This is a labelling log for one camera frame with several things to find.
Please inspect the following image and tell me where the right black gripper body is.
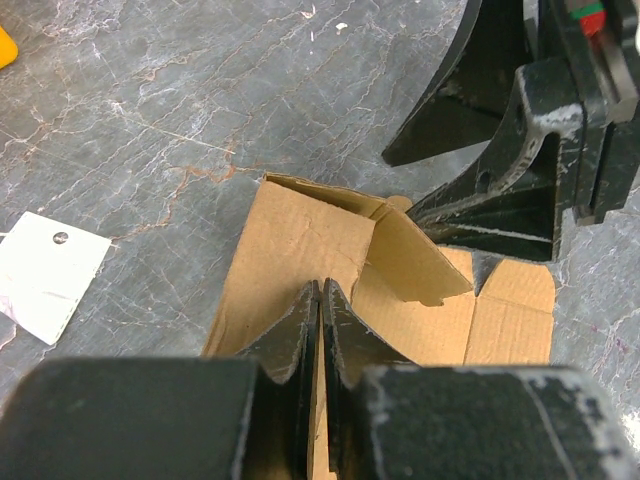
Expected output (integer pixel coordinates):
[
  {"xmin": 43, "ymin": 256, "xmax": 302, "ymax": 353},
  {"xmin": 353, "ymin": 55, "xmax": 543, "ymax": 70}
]
[{"xmin": 522, "ymin": 1, "xmax": 639, "ymax": 228}]

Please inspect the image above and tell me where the cardboard box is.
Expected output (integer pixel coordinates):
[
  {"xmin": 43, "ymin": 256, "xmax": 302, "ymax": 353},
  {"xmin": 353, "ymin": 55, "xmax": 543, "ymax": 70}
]
[{"xmin": 204, "ymin": 174, "xmax": 555, "ymax": 479}]

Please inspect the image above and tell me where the white paper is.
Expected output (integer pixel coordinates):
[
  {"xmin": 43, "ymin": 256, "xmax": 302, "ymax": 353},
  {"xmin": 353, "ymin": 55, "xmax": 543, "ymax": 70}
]
[{"xmin": 1, "ymin": 211, "xmax": 111, "ymax": 345}]

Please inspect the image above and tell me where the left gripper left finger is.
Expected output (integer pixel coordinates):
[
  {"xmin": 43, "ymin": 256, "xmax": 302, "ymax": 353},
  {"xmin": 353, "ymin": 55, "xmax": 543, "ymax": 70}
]
[{"xmin": 1, "ymin": 281, "xmax": 320, "ymax": 479}]

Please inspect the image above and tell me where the yellow candy bag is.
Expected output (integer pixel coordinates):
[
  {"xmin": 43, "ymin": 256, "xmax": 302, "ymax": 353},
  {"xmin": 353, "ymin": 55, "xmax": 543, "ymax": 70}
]
[{"xmin": 0, "ymin": 27, "xmax": 19, "ymax": 69}]

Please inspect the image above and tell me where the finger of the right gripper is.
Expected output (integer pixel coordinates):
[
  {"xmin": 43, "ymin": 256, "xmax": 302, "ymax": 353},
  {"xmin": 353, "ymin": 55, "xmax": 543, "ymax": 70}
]
[
  {"xmin": 382, "ymin": 0, "xmax": 530, "ymax": 166},
  {"xmin": 408, "ymin": 58, "xmax": 585, "ymax": 263}
]

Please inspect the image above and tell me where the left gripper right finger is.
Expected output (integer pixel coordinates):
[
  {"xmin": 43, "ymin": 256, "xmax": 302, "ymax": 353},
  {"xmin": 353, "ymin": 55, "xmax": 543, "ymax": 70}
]
[{"xmin": 322, "ymin": 279, "xmax": 635, "ymax": 479}]

